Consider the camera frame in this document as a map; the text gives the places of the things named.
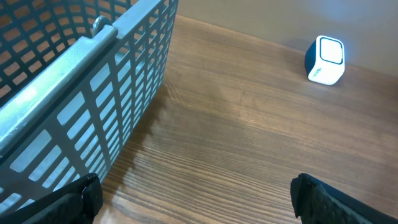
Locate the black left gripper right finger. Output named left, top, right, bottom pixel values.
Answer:
left=290, top=173, right=397, bottom=224

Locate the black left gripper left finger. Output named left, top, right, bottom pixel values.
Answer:
left=1, top=173, right=103, bottom=223

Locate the white barcode scanner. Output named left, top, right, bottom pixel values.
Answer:
left=304, top=35, right=345, bottom=85

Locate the grey plastic shopping basket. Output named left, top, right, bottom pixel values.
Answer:
left=1, top=0, right=178, bottom=215

